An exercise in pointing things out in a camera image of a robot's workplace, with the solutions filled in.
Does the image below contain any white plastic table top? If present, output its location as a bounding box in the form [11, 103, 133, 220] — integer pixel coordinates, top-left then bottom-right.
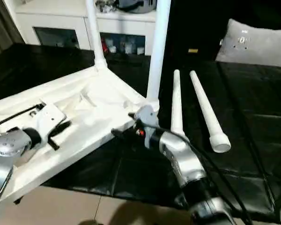
[0, 65, 160, 212]

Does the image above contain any white plastic table leg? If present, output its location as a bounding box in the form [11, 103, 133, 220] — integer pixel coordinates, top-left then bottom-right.
[189, 70, 232, 155]
[146, 0, 172, 111]
[170, 69, 192, 144]
[85, 0, 108, 71]

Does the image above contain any white sideboard with glass doors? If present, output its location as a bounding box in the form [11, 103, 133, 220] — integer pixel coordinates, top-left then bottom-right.
[14, 0, 157, 57]

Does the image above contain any black tangled item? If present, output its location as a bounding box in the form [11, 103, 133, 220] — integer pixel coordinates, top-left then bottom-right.
[95, 0, 118, 13]

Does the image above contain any grey curtain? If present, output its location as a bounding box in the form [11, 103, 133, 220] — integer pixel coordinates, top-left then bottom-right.
[0, 0, 24, 56]

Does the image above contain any black work surface mat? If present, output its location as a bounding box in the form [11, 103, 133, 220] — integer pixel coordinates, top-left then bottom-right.
[0, 43, 281, 218]

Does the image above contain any grey pillow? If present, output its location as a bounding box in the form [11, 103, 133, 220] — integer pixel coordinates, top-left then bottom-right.
[214, 18, 281, 69]

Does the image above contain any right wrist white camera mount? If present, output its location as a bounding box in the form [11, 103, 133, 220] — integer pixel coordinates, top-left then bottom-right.
[134, 105, 159, 149]

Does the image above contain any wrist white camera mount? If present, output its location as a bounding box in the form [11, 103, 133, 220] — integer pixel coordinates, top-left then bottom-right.
[134, 105, 159, 149]
[29, 101, 67, 144]

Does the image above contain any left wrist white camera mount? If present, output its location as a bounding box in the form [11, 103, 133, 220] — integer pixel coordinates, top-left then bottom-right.
[29, 101, 67, 144]

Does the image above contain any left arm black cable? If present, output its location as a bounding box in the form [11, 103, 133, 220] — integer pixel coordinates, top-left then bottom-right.
[0, 102, 44, 131]

